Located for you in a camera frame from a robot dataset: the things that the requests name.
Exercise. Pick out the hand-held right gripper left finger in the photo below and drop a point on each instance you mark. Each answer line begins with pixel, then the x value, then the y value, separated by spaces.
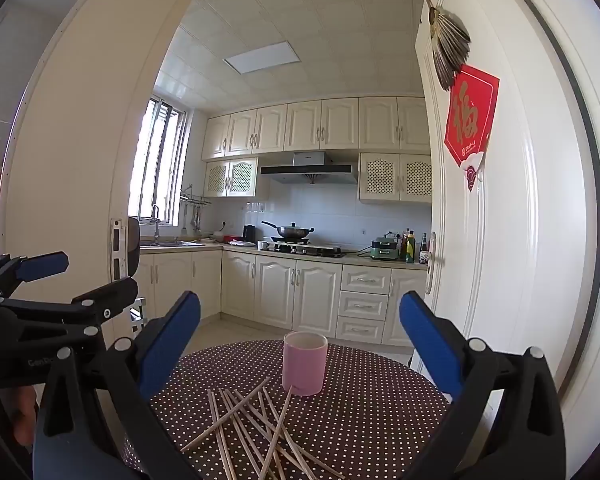
pixel 170 340

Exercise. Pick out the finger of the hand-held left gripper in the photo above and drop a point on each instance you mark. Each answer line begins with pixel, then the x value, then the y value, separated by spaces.
pixel 105 292
pixel 45 265

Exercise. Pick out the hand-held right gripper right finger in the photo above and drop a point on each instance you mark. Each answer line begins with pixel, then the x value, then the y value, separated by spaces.
pixel 430 345

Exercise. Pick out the pink cup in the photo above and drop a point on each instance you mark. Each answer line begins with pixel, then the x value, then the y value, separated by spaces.
pixel 305 365

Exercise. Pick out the bunch of wooden chopsticks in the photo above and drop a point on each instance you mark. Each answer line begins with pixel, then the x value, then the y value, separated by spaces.
pixel 279 424

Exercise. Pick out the person's left hand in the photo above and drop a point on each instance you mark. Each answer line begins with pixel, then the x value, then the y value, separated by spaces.
pixel 25 420

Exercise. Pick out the metal stand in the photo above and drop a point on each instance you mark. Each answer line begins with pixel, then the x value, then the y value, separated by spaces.
pixel 138 315

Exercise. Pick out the metal door strike plate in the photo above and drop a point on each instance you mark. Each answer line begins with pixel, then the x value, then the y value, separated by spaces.
pixel 116 250

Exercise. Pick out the white cabinet drawer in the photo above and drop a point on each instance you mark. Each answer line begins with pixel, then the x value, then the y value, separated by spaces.
pixel 365 280
pixel 360 329
pixel 363 306

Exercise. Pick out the metal faucet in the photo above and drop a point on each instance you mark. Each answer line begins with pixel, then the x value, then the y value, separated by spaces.
pixel 156 225

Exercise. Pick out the steel kitchen sink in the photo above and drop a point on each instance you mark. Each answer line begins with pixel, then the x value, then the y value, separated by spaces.
pixel 175 243

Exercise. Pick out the dark soy sauce bottle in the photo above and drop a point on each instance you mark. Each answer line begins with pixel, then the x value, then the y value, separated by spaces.
pixel 424 252

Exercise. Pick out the round polka-dot table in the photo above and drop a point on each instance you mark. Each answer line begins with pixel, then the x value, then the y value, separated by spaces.
pixel 370 420

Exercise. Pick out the green liquid bottle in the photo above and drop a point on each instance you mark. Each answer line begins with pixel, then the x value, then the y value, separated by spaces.
pixel 410 250

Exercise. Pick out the red capped sauce bottle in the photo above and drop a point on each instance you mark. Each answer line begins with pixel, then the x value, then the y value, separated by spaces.
pixel 403 247

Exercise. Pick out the hanging metal spatula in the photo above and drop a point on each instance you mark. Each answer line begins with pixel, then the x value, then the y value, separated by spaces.
pixel 185 227

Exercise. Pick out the green electric cooker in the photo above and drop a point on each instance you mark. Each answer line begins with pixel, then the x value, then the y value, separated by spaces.
pixel 384 250

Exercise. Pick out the white lower kitchen cabinets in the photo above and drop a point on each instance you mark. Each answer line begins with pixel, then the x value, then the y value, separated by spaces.
pixel 270 285

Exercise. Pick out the white kitchen cabinets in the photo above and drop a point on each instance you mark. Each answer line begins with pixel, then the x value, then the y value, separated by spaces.
pixel 305 125
pixel 270 285

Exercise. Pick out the hanging metal ladle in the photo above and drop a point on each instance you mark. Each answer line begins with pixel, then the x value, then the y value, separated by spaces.
pixel 196 222

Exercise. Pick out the red box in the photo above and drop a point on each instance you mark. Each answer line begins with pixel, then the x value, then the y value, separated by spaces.
pixel 234 238

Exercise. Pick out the kitchen window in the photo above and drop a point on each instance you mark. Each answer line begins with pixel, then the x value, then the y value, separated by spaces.
pixel 155 170

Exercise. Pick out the black kettle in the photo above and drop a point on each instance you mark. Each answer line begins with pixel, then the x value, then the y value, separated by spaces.
pixel 249 232

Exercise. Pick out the gas stove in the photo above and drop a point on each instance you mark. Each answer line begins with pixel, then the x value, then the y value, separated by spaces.
pixel 310 249

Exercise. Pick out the metal wok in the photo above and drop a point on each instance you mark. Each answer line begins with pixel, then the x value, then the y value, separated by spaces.
pixel 292 232

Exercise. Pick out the white door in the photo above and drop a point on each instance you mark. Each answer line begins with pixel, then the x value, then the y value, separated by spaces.
pixel 530 210

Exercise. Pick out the white lattice door cabinet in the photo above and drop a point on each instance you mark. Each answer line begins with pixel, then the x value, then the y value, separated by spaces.
pixel 395 177
pixel 230 177

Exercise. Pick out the black range hood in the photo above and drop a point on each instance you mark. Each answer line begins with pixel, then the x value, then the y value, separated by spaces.
pixel 305 170

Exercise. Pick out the red paper door decoration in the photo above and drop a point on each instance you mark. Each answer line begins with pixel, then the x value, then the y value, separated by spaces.
pixel 467 115

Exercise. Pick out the white upper kitchen cabinets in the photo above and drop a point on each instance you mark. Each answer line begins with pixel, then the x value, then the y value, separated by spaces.
pixel 305 125

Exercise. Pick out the flat ceiling light panel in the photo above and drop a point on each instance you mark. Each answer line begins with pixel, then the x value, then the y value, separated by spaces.
pixel 262 57

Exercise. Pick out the woven hand fan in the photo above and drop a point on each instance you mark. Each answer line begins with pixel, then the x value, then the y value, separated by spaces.
pixel 450 50

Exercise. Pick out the metal wall utensil rack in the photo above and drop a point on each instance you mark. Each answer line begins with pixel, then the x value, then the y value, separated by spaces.
pixel 195 199

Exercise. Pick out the white wall switch panel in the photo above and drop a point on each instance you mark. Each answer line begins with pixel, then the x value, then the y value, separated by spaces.
pixel 256 206

